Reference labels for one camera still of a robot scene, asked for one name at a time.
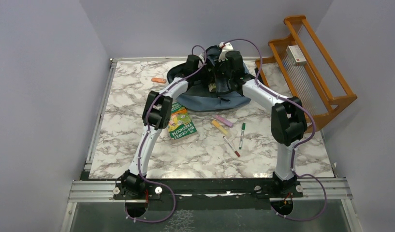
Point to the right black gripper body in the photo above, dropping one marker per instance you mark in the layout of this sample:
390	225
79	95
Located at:
222	72

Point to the green treehouse book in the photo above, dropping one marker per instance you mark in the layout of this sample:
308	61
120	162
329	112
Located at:
180	124

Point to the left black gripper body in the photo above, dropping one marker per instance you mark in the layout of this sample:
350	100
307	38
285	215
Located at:
202	74

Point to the blue student backpack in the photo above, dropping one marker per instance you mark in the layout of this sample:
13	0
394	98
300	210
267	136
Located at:
198	98

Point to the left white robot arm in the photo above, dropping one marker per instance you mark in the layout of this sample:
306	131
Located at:
156	116

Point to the green marker pen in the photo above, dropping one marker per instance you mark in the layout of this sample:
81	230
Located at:
241	139

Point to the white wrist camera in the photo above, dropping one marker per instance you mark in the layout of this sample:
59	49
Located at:
203	59
224	48

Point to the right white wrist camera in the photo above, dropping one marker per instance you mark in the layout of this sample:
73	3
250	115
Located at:
224	48

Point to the green illustrated book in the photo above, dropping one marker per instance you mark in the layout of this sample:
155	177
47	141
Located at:
212	87

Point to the pink highlighter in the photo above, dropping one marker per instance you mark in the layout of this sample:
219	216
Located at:
223	120

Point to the orange wooden rack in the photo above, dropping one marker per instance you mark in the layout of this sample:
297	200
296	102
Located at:
319	84

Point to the black metal base rail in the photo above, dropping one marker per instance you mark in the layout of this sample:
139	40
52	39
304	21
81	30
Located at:
205	194

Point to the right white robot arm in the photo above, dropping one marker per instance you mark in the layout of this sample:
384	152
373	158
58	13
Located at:
288	122

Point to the yellow orange highlighter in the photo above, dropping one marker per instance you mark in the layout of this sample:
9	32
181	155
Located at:
218	126

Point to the small white box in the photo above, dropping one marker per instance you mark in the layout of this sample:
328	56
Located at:
295	55

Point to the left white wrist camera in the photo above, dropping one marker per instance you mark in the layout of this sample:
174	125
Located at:
203	59

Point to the red marker pen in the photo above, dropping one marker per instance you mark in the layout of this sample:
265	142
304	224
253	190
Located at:
229	143

